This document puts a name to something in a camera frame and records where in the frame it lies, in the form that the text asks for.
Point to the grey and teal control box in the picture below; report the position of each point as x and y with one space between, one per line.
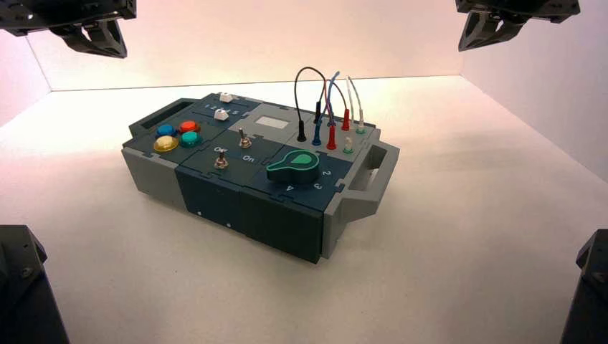
209 190

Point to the metal toggle switch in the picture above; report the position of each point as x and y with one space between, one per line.
244 140
220 162

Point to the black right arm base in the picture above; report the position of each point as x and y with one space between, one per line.
589 294

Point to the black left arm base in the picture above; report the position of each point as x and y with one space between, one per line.
24 294

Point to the teal push button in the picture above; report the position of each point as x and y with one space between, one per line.
191 138

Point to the red push button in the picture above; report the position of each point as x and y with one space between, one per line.
188 126

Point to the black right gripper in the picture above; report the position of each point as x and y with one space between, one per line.
518 7

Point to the yellow push button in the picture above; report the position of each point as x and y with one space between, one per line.
165 143

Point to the blue push button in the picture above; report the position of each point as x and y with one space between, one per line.
165 130

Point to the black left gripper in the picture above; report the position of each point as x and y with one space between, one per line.
71 10

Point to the white slider knob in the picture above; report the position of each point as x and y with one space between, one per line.
221 114
226 97

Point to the white display window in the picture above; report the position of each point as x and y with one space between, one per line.
272 122

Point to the green rotary knob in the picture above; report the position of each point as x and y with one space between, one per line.
294 167

